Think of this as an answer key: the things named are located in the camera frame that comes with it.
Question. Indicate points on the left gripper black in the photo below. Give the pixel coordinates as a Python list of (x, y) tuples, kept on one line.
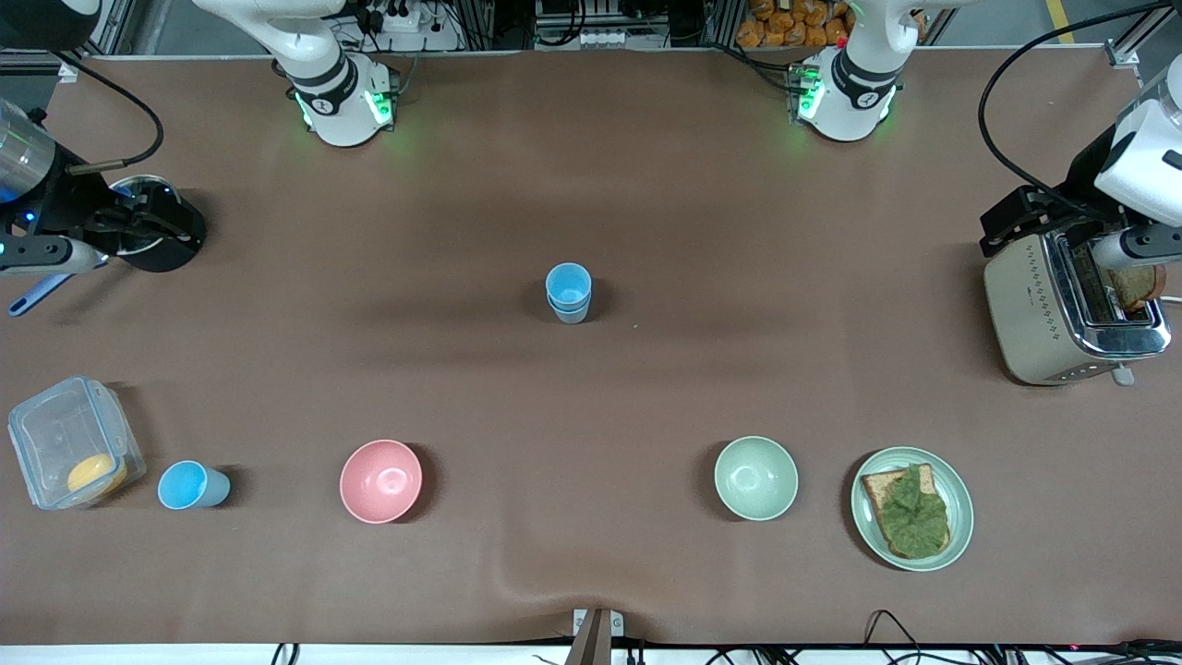
[(1082, 187)]

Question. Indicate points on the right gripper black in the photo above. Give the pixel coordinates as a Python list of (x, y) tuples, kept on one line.
[(63, 205)]

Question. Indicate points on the blue plastic cup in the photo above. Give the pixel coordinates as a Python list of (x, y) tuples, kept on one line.
[(568, 282), (185, 485)]

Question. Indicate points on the blue cup with white ball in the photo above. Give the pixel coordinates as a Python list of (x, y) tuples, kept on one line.
[(571, 316)]

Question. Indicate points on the silver toaster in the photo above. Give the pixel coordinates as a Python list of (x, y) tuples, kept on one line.
[(1030, 319)]

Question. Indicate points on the brown bread slice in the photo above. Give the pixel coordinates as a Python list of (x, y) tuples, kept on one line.
[(1138, 288)]

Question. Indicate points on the clear plastic food container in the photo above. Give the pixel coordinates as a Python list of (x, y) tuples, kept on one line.
[(55, 429)]

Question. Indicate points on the yellow round food piece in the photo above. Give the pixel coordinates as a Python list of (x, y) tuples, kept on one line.
[(95, 474)]

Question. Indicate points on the green plate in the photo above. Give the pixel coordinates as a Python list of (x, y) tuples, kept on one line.
[(960, 503)]

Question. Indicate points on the orange bag of buns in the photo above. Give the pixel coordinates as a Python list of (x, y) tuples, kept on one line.
[(790, 23)]

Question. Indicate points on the toast slice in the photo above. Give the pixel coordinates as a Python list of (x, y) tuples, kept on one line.
[(875, 488)]

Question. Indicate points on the green lettuce leaf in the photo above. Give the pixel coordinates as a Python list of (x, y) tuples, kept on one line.
[(914, 517)]

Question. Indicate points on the power strip with plugs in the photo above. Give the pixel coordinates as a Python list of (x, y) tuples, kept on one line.
[(397, 17)]

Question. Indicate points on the pink bowl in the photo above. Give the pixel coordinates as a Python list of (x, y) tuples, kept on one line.
[(380, 480)]

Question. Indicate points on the green bowl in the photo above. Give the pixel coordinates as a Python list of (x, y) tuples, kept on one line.
[(755, 477)]

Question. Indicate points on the white power strip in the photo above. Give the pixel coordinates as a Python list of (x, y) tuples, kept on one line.
[(608, 39)]

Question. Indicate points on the aluminium frame profile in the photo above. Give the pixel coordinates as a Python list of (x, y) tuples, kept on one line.
[(115, 28), (1140, 32)]

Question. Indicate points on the metal table bracket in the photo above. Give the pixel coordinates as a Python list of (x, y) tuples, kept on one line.
[(594, 633)]

